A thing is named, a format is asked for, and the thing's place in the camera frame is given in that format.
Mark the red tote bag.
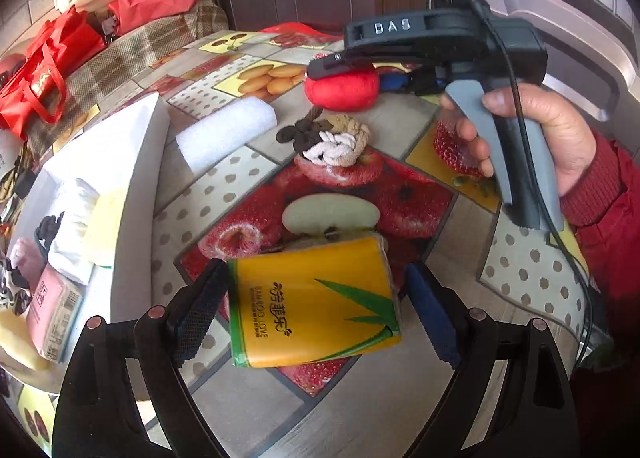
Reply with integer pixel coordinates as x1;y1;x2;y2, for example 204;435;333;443
0;6;108;139

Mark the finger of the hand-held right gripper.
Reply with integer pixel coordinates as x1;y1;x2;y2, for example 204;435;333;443
377;66;451;96
306;51;381;82

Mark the pink helmet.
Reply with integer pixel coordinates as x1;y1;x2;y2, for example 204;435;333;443
0;53;26;85

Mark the person's right hand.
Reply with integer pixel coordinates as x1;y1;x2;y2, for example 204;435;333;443
440;86;598;199

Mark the red plush ball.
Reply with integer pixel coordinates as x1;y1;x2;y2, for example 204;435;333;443
304;66;382;112

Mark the white foam roll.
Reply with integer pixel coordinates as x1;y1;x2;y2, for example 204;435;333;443
175;98;277;174

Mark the yellow tissue packet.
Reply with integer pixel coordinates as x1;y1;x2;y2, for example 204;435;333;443
227;233;405;369

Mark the fruit print tablecloth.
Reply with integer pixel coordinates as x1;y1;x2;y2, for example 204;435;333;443
0;28;601;458

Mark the red flat packet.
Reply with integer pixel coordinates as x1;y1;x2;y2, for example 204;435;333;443
257;22;328;36

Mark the yellow sponge with green side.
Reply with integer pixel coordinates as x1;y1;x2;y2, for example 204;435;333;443
82;185;131;269

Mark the pink plush toy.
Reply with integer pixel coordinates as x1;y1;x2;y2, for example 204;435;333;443
9;238;46;284

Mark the black adapter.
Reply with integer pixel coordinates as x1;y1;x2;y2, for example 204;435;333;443
12;165;38;199

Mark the knotted rope toy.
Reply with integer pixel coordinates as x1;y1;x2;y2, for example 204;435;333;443
276;106;372;169

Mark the person's red jacket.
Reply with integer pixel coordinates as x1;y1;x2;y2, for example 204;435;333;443
570;288;640;458

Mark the white cardboard box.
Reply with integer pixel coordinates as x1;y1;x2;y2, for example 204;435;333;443
0;92;172;389

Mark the black cable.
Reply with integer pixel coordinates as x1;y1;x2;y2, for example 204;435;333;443
480;0;601;371

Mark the plaid covered bench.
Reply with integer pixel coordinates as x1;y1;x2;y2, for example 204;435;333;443
25;1;231;149

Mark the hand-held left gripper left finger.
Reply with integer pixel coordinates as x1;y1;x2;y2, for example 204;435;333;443
51;258;231;458

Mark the white foam sheet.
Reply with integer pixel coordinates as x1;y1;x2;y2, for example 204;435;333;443
59;178;101;224

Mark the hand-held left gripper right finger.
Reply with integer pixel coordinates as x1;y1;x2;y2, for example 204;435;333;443
402;262;581;458

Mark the pale yellow sponge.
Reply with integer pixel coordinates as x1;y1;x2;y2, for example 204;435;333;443
0;311;51;371

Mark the pale plastic chair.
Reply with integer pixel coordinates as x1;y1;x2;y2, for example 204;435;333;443
487;0;640;109

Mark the dark brown rope toy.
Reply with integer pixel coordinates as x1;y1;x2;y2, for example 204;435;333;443
35;212;66;254

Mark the pink tissue packet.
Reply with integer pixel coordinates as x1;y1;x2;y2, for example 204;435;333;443
26;263;85;364

